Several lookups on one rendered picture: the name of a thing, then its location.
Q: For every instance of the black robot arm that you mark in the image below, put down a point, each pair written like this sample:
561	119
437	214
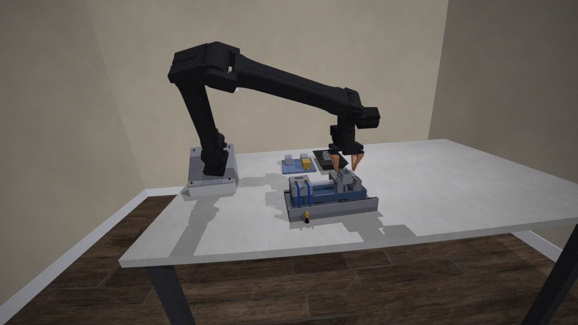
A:
208	64

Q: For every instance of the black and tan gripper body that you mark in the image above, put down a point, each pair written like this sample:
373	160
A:
346	144

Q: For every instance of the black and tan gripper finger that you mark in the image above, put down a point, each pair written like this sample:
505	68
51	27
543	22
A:
355	162
335	161

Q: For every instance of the yellow block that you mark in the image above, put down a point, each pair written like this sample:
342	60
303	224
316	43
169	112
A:
306	164

